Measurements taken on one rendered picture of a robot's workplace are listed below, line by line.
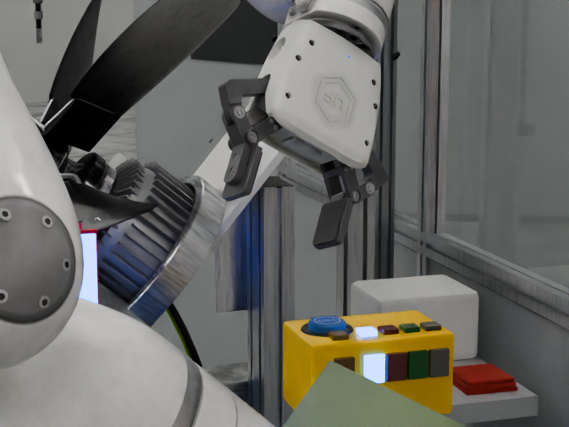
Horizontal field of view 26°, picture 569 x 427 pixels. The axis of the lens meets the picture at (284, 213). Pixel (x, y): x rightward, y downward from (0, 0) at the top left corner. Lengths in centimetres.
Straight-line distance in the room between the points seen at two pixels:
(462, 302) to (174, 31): 63
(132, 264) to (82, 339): 80
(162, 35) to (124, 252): 28
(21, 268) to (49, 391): 14
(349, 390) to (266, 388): 78
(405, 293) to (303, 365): 62
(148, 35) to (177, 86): 286
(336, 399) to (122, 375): 29
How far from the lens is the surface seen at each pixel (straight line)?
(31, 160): 72
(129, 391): 78
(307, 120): 96
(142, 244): 159
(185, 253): 159
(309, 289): 283
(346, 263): 215
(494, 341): 198
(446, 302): 189
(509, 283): 190
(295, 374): 131
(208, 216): 162
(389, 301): 185
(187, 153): 439
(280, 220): 175
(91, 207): 141
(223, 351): 439
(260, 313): 179
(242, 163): 94
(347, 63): 100
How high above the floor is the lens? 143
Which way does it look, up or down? 11 degrees down
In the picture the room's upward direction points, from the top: straight up
